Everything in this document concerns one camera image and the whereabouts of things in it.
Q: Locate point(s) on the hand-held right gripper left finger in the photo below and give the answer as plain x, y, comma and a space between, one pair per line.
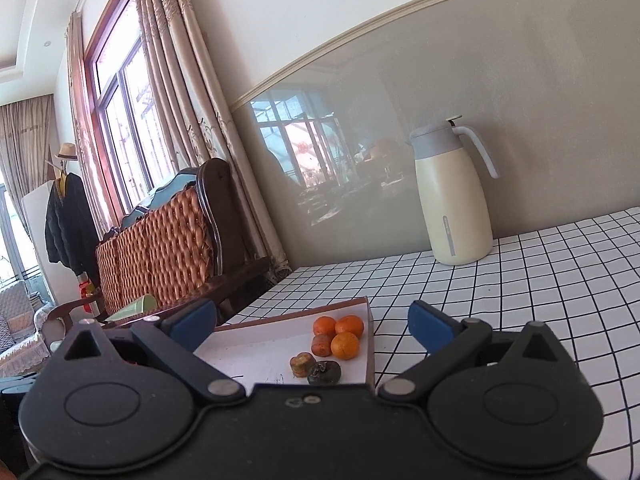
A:
192, 322

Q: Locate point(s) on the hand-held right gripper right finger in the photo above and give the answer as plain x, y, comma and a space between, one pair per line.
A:
430, 322

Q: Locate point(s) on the brown cardboard box lid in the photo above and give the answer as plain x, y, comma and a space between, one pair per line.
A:
260, 355

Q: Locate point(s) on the orange mandarin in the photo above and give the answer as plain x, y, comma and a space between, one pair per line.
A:
324, 325
349, 325

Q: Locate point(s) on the yellow-orange mandarin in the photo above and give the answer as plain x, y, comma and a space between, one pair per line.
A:
345, 346

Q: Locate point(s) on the reddish brown fruit chunk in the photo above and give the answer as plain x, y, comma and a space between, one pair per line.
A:
320, 345

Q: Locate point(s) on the dark brown wrinkled fruit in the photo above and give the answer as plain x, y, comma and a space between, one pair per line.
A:
324, 373

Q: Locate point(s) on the brown dried fruit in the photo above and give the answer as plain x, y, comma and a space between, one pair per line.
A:
302, 364

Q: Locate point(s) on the green plastic cup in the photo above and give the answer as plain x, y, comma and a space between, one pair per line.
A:
132, 307

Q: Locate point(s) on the wooden sofa with orange cushion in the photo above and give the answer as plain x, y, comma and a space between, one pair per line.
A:
160, 245

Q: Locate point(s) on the white checked tablecloth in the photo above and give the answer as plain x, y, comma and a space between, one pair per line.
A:
525, 280

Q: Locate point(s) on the red bottle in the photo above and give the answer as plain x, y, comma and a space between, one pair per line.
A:
87, 290

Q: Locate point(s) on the cream thermos jug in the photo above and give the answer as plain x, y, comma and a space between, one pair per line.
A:
452, 200

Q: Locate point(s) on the black jacket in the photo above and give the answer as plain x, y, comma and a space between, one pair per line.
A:
70, 225

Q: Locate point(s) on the patterned armchair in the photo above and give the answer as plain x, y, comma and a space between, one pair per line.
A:
17, 320

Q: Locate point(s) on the straw hat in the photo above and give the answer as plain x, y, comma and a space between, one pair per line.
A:
66, 151

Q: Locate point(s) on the beige embroidered curtain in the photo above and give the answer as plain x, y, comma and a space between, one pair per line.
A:
200, 110

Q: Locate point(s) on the pink sheer curtain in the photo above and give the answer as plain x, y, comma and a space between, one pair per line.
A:
87, 135

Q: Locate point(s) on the window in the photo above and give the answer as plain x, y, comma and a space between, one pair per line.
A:
125, 110

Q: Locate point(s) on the brown sheer curtain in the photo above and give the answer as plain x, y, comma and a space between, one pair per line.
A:
25, 160

